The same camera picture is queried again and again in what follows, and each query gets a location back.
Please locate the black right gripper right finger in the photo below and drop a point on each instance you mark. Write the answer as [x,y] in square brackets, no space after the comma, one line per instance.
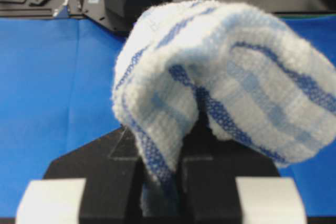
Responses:
[206,175]

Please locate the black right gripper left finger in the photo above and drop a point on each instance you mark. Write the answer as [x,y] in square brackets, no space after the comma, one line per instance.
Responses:
[114,175]

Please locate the white blue-striped towel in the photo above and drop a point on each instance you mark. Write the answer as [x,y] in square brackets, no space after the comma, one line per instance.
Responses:
[256,80]

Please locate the blue table mat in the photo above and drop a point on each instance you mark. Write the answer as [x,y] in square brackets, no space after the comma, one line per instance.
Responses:
[56,80]

